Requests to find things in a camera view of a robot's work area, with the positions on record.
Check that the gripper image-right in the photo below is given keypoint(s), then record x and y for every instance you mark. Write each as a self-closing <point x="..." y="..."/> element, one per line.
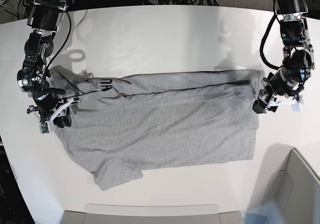
<point x="278" y="90"/>

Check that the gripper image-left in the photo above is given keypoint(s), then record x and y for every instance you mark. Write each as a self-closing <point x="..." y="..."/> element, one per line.
<point x="47" y="103"/>

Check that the grey T-shirt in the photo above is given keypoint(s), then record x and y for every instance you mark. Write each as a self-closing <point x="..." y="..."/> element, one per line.
<point x="123" y="126"/>

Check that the beige bin at right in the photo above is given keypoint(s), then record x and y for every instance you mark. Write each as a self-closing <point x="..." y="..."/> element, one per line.
<point x="293" y="193"/>

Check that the beige bin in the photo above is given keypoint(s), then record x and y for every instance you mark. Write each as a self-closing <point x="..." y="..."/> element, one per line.
<point x="293" y="193"/>
<point x="101" y="213"/>

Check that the beige bin at bottom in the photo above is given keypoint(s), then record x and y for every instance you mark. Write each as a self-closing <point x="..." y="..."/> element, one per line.
<point x="101" y="213"/>

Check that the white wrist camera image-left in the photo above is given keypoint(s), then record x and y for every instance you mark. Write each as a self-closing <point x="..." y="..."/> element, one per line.
<point x="46" y="127"/>

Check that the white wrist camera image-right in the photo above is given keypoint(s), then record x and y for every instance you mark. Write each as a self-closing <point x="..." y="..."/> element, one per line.
<point x="297" y="106"/>

